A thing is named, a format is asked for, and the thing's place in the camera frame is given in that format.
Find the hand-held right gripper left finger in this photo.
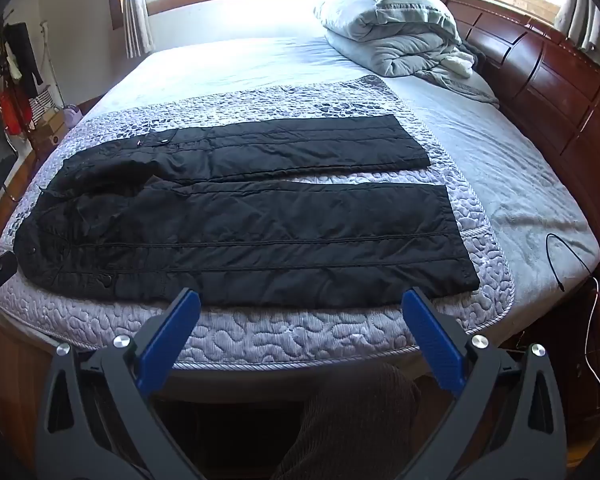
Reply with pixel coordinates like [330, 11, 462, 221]
[34, 287, 206, 480]

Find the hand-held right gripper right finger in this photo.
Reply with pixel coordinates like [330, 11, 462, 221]
[401, 287, 568, 480]

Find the black quilted coat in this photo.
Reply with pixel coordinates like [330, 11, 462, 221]
[12, 114, 481, 308]

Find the grey quilted blanket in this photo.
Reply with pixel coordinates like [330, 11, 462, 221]
[0, 74, 516, 371]

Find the cardboard box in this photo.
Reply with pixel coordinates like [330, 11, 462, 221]
[35, 110, 68, 151]

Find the red plastic basket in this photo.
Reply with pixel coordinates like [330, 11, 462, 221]
[0, 87, 33, 133]

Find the black and white striped cloth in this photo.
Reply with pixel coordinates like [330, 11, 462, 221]
[30, 87, 57, 123]

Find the bed mattress with grey sheet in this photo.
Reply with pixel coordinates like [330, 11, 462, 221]
[0, 35, 600, 376]

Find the wooden coat rack with clothes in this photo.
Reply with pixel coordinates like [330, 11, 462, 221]
[0, 20, 46, 136]

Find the dark wooden headboard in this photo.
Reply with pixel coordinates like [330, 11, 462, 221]
[439, 0, 600, 261]

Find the grey pleated curtain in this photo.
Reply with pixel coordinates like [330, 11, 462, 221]
[119, 0, 153, 58]

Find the folded grey duvet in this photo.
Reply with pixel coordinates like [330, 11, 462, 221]
[313, 0, 501, 108]

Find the white sheer curtain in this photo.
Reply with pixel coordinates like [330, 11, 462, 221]
[555, 0, 600, 51]

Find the person's brown corduroy trouser leg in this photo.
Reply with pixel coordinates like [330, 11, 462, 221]
[270, 360, 423, 480]

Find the black cable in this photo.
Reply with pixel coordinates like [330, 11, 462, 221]
[545, 232, 593, 291]

